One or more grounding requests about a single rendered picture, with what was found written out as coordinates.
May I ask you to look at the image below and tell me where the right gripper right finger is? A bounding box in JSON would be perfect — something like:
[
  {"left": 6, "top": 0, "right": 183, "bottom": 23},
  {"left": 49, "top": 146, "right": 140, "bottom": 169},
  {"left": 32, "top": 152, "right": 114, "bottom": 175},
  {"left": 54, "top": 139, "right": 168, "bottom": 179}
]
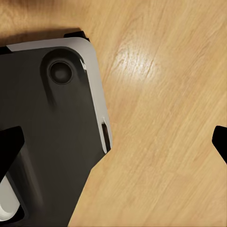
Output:
[{"left": 212, "top": 126, "right": 227, "bottom": 164}]

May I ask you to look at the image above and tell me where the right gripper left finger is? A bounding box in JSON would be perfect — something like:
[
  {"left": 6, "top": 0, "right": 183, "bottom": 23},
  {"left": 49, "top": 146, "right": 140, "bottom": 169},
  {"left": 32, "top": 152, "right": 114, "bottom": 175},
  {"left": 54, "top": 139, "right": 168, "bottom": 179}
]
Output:
[{"left": 0, "top": 126, "right": 25, "bottom": 183}]

